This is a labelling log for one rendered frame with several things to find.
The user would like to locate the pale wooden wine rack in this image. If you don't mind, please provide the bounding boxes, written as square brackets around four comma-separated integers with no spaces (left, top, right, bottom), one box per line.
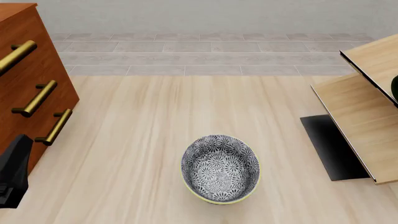
[299,34,398,186]

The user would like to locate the red-brown wooden cabinet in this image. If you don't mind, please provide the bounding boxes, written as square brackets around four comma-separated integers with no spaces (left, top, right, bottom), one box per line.
[0,2,80,176]

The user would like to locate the black and white patterned bowl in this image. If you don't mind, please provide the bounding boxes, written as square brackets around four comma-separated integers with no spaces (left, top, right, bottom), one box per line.
[180,134,261,205]

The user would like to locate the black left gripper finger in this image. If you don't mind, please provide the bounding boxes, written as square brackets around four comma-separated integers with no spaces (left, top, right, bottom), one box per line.
[0,134,34,187]

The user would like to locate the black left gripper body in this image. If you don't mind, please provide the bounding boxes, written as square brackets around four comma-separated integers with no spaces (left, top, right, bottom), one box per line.
[0,183,29,209]

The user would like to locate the dark green wine bottle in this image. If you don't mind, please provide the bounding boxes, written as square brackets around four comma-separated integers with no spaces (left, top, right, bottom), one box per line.
[391,74,398,104]

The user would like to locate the long brass drawer handle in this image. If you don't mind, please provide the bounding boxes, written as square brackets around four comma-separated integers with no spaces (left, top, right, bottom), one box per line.
[0,39,39,77]

